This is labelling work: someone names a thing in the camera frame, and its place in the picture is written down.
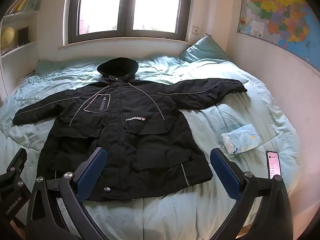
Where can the white bookshelf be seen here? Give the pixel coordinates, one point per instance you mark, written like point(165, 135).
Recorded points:
point(18, 48)

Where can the teal pillow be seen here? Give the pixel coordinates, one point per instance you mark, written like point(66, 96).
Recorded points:
point(202, 51)

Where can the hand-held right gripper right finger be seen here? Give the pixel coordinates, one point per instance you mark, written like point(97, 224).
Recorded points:
point(225, 173)

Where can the blue white tissue pack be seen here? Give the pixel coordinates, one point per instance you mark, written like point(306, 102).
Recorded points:
point(241, 138)

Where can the teal quilted blanket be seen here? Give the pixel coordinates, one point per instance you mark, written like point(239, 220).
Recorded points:
point(215, 120)

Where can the black hooded jacket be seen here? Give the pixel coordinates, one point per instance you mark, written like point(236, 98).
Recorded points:
point(140, 150)

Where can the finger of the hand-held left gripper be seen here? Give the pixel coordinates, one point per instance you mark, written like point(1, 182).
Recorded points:
point(18, 160)

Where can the colourful wall map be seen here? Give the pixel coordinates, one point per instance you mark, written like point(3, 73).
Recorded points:
point(280, 12)

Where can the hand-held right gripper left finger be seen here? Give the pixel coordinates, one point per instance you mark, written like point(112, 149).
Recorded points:
point(90, 178)

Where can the white wall switch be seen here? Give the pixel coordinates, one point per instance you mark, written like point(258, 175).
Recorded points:
point(196, 30)

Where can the dark framed window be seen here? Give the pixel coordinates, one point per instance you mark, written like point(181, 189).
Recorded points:
point(127, 7)

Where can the black box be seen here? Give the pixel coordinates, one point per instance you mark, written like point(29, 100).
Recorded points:
point(23, 36)

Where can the smartphone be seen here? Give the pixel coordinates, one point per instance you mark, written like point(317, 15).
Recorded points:
point(273, 165)

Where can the white window sill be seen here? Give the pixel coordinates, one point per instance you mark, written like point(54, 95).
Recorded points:
point(120, 46)

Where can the yellow globe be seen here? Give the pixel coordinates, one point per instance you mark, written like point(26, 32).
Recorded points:
point(7, 37)

